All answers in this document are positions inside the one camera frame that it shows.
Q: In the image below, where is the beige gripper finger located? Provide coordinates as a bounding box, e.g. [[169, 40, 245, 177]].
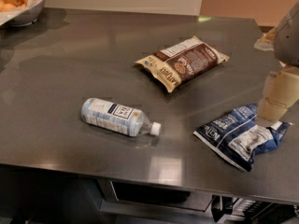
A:
[[254, 27, 277, 51], [255, 66, 299, 127]]

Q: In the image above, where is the brown chip bag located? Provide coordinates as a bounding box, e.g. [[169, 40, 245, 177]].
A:
[[137, 36, 230, 93]]

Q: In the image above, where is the blue chip bag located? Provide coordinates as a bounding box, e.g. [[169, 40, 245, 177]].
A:
[[193, 104, 291, 172]]

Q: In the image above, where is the clear plastic water bottle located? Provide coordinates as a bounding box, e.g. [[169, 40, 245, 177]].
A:
[[81, 98, 162, 137]]

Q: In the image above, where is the silver metal bowl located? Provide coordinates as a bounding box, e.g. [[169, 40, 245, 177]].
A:
[[7, 0, 49, 28]]

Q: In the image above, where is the white paper bowl liner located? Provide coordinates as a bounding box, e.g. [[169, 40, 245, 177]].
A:
[[0, 0, 49, 26]]

